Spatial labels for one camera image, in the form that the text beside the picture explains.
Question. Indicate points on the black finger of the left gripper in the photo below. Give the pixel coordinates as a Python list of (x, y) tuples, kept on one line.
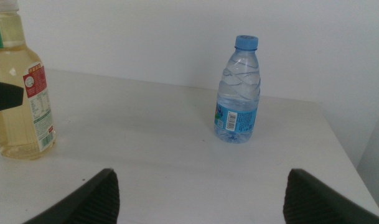
[(5, 96)]

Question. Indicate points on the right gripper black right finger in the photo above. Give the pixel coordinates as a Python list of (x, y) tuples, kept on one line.
[(310, 202)]

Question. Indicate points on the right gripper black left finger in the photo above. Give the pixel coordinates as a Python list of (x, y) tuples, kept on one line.
[(92, 202)]

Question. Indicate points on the yellow tea bottle green label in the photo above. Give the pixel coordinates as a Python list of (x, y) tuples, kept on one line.
[(15, 130)]

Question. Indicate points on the clear water bottle blue cap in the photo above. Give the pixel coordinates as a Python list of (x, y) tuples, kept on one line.
[(239, 93)]

